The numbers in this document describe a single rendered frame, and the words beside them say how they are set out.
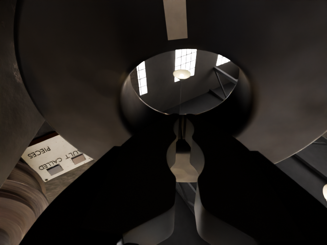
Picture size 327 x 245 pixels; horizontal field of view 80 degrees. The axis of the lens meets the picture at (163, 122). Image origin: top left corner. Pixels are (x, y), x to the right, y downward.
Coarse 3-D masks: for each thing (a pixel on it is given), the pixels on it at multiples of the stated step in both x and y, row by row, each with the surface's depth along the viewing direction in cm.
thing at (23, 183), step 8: (16, 168) 50; (8, 176) 46; (16, 176) 48; (24, 176) 50; (32, 176) 54; (8, 184) 44; (16, 184) 46; (24, 184) 47; (32, 184) 52; (8, 192) 46; (16, 192) 47; (24, 192) 49; (32, 192) 50; (40, 192) 52; (32, 200) 52; (40, 200) 53; (40, 208) 55
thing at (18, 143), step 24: (0, 0) 11; (0, 24) 11; (0, 48) 11; (0, 72) 11; (0, 96) 11; (24, 96) 13; (0, 120) 11; (24, 120) 13; (0, 144) 12; (24, 144) 13; (0, 168) 12
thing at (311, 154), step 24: (216, 72) 1032; (216, 96) 1107; (312, 144) 864; (288, 168) 784; (312, 168) 773; (192, 192) 720; (312, 192) 714; (192, 216) 663; (168, 240) 615; (192, 240) 614
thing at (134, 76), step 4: (136, 68) 348; (132, 72) 350; (136, 72) 354; (132, 76) 355; (136, 76) 359; (132, 80) 360; (136, 80) 365; (132, 84) 365; (136, 84) 370; (136, 88) 377; (136, 92) 383; (140, 96) 394
